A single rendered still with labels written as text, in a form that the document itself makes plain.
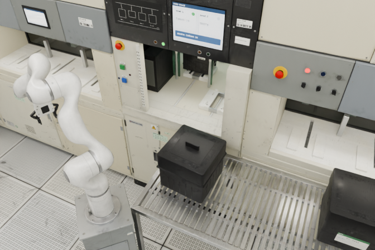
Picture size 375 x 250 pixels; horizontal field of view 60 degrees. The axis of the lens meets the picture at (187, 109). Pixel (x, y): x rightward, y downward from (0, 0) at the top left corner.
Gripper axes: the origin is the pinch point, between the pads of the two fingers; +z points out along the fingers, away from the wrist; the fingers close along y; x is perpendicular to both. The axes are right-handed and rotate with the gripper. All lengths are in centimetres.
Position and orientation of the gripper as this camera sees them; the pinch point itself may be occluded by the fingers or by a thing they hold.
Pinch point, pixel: (47, 119)
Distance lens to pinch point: 213.3
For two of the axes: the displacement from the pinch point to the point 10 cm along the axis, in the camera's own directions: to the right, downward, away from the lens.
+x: -6.4, -4.8, 6.0
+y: 7.6, -4.1, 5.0
